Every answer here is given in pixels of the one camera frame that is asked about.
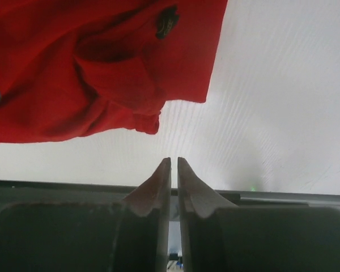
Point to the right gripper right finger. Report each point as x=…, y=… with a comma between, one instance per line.
x=218, y=235

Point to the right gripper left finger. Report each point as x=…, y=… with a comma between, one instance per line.
x=128, y=235

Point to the red t-shirt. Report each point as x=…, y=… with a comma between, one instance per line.
x=76, y=68

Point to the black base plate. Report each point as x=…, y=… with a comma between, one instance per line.
x=24, y=191

